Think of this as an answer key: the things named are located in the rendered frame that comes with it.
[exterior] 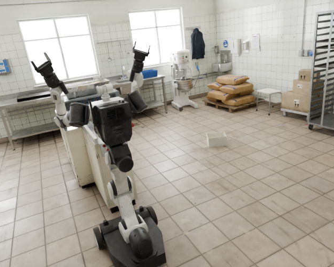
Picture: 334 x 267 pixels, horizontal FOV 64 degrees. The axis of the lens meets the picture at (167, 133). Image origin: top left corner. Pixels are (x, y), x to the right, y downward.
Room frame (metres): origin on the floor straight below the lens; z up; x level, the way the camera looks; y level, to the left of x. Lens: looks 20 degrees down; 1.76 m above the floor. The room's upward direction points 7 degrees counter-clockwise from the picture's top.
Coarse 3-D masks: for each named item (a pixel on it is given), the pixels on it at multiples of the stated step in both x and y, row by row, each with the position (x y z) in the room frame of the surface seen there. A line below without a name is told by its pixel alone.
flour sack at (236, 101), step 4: (236, 96) 5.92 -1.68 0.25; (240, 96) 5.88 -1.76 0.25; (244, 96) 5.83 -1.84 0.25; (248, 96) 5.80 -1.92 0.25; (252, 96) 5.81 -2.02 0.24; (228, 100) 5.73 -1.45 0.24; (232, 100) 5.66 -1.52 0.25; (236, 100) 5.62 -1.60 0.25; (240, 100) 5.64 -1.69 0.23; (244, 100) 5.69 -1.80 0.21; (248, 100) 5.75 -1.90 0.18; (252, 100) 5.81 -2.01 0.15; (228, 104) 5.75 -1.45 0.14; (232, 104) 5.63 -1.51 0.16; (236, 104) 5.59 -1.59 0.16; (240, 104) 5.63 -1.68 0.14
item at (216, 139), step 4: (216, 132) 4.07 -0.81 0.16; (220, 132) 4.07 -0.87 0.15; (224, 132) 4.03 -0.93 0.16; (208, 136) 4.07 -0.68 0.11; (212, 136) 4.07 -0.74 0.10; (216, 136) 4.07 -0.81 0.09; (220, 136) 4.07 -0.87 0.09; (224, 136) 4.02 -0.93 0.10; (208, 140) 3.87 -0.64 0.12; (212, 140) 3.87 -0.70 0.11; (216, 140) 3.87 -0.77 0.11; (220, 140) 3.86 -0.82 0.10; (224, 140) 3.86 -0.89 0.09; (208, 144) 3.88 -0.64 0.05; (212, 144) 3.87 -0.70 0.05; (216, 144) 3.87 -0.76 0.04; (220, 144) 3.86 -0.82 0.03; (224, 144) 3.86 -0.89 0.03
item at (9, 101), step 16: (112, 80) 6.33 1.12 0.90; (128, 80) 6.31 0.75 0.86; (144, 80) 5.91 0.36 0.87; (0, 96) 5.40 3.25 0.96; (16, 96) 5.52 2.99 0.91; (48, 96) 5.21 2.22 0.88; (64, 96) 5.27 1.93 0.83; (0, 112) 4.80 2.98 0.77; (32, 128) 5.38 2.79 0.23; (48, 128) 5.24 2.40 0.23
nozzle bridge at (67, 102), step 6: (114, 90) 3.33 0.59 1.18; (84, 96) 3.14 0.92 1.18; (90, 96) 3.11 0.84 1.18; (96, 96) 3.14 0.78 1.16; (114, 96) 3.31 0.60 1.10; (66, 102) 2.99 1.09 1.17; (72, 102) 3.10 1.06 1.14; (78, 102) 3.13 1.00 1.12; (84, 102) 3.15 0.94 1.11; (66, 108) 3.06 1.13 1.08
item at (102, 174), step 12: (84, 132) 2.88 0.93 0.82; (96, 132) 2.76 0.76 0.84; (96, 156) 2.41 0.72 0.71; (96, 168) 2.58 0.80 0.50; (108, 168) 2.44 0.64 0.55; (132, 168) 2.54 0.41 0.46; (96, 180) 2.78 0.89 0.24; (108, 180) 2.43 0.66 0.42; (132, 180) 2.53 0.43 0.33; (108, 192) 2.42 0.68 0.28; (108, 204) 2.41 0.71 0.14
